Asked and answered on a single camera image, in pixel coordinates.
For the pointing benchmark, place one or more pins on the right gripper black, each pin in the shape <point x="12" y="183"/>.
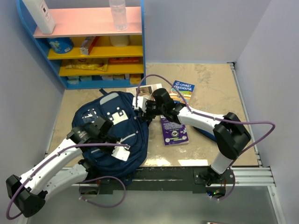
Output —
<point x="146" y="114"/>

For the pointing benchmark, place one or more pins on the purple paperback book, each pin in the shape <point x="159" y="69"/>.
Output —
<point x="173" y="133"/>

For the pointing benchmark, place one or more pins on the blue pencil case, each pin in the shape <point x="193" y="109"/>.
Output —
<point x="206" y="134"/>

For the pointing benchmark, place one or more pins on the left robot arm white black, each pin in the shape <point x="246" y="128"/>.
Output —
<point x="30" y="191"/>

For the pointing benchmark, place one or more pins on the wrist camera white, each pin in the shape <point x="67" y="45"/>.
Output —
<point x="121" y="152"/>
<point x="139" y="103"/>

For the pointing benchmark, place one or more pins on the blue treehouse book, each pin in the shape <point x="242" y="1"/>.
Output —
<point x="185" y="89"/>

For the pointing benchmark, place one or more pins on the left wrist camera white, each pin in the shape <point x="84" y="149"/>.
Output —
<point x="121" y="152"/>

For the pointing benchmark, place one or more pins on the blue shelf unit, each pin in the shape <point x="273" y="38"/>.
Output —
<point x="79" y="23"/>

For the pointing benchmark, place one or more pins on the aluminium rail frame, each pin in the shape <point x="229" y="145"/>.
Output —
<point x="109" y="139"/>

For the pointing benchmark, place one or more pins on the yellow snack packet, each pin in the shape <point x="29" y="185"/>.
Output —
<point x="87" y="64"/>

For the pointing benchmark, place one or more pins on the navy blue student backpack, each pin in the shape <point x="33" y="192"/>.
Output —
<point x="128" y="128"/>

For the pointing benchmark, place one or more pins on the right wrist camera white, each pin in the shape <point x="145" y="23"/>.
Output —
<point x="139" y="103"/>

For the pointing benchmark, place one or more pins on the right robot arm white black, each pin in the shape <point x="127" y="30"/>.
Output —
<point x="229" y="134"/>

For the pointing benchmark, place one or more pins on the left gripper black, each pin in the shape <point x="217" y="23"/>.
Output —
<point x="110" y="151"/>

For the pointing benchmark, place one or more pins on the white rectangular device box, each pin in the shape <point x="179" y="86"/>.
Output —
<point x="41" y="15"/>

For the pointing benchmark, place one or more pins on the white cylindrical jar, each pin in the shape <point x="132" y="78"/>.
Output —
<point x="119" y="40"/>

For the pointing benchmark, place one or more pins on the red flat box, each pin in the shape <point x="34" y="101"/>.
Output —
<point x="124" y="60"/>

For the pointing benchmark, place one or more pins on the orange white carton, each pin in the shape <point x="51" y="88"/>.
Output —
<point x="87" y="45"/>

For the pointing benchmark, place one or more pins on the blue snack canister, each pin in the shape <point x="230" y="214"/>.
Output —
<point x="61" y="45"/>

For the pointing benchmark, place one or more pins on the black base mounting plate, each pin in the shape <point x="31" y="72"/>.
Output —
<point x="194" y="179"/>

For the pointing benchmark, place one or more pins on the clear plastic water bottle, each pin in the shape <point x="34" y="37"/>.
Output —
<point x="118" y="11"/>

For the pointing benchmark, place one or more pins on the white coffee photo book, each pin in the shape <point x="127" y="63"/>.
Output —
<point x="145" y="91"/>

